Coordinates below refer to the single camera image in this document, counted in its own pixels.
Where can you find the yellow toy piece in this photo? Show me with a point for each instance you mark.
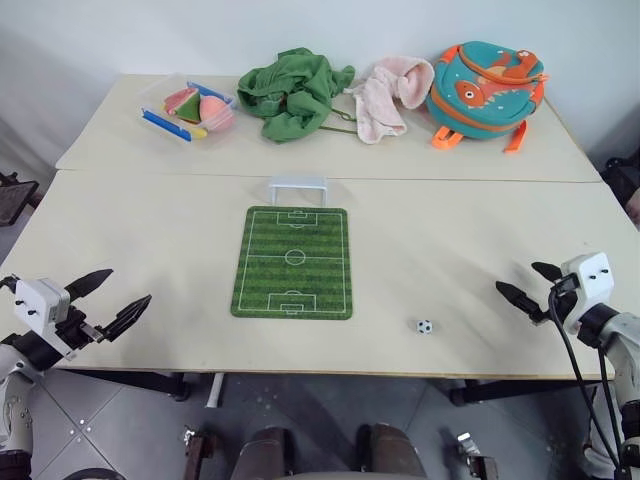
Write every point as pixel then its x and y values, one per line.
pixel 200 133

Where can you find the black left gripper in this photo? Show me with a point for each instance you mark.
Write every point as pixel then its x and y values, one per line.
pixel 72 330

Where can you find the pink peach toy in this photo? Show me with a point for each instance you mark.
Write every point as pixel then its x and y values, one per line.
pixel 216 112

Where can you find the pink watermelon slice toy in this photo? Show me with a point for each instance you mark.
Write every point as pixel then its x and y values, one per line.
pixel 176 100

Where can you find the clear plastic box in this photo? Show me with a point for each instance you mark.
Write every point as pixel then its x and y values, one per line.
pixel 150 97

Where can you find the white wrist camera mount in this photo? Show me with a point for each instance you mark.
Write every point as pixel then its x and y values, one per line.
pixel 592 280
pixel 37 305

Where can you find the dark rounded shape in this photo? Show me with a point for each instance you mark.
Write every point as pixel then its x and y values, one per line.
pixel 392 452
pixel 262 452

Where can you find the green crumpled cloth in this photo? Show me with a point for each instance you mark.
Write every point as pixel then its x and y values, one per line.
pixel 292 95

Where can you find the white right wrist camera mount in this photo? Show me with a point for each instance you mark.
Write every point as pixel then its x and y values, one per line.
pixel 592 280

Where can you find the small soccer ball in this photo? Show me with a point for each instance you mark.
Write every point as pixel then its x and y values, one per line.
pixel 425 326

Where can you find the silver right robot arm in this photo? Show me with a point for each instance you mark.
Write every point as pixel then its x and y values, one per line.
pixel 622 340

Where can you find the black table leg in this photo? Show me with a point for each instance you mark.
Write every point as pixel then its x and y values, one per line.
pixel 510 389
pixel 140 381

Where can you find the black chair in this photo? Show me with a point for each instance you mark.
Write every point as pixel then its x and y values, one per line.
pixel 14 197

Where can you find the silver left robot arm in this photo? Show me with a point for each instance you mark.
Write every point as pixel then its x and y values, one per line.
pixel 15 395

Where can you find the teal orange dinosaur backpack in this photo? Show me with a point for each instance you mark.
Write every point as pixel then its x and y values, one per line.
pixel 482 95

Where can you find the rusty metal bracket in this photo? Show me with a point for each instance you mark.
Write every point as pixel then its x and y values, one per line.
pixel 477 460
pixel 200 455

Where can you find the green soccer field mat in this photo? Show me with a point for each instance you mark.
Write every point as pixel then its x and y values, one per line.
pixel 292 262

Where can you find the white toy goal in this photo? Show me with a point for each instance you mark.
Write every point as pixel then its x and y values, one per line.
pixel 297 183

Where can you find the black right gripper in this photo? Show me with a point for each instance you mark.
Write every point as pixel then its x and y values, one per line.
pixel 557 306

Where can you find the pink towel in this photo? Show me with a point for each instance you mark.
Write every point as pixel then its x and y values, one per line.
pixel 380 102

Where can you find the dark bag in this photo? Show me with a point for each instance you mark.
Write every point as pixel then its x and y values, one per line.
pixel 624 185

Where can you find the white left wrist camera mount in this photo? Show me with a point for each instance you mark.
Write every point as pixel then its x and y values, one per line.
pixel 37 305

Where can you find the white table leg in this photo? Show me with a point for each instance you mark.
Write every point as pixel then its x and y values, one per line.
pixel 215 390

